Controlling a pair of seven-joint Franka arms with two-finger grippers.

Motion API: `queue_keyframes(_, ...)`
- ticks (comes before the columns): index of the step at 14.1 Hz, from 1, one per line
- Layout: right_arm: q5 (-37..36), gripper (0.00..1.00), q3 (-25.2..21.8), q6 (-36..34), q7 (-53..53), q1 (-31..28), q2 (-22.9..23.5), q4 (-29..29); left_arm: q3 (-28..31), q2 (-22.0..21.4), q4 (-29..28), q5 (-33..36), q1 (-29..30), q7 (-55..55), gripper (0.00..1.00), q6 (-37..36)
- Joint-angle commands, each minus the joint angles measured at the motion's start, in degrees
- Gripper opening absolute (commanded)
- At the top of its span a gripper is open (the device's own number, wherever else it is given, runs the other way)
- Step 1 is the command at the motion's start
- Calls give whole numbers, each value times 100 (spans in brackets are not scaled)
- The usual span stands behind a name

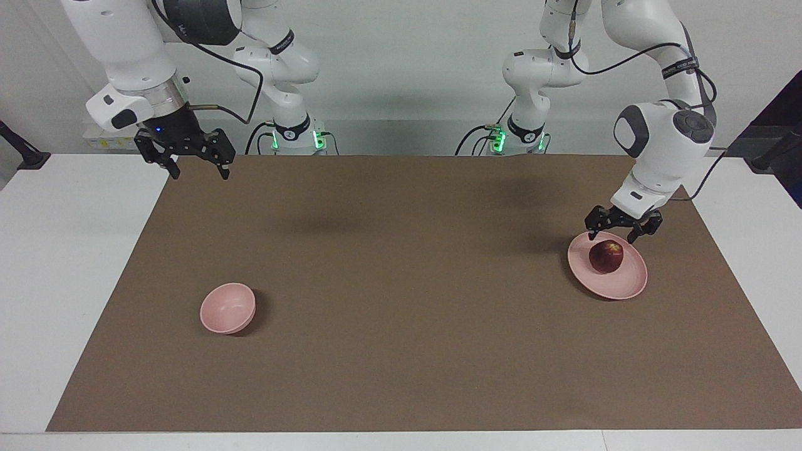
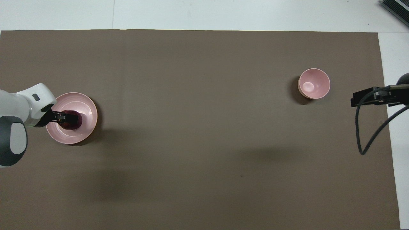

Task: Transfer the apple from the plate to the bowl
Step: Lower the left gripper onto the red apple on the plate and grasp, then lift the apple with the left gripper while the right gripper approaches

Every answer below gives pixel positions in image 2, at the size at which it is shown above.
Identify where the grey ribbed equipment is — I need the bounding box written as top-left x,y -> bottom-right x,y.
380,0 -> 409,28

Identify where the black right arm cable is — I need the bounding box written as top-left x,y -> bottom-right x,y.
355,84 -> 409,156

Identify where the pink plate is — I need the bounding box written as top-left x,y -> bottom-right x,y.
46,92 -> 98,145

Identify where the dark red apple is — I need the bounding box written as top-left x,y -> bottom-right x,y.
59,110 -> 83,131

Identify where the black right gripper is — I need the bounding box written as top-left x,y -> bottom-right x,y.
351,86 -> 399,108

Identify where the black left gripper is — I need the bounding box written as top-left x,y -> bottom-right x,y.
38,107 -> 80,128

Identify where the pink bowl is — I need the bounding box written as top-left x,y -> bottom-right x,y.
298,68 -> 331,99

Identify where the brown table mat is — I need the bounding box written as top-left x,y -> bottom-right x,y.
0,30 -> 400,230

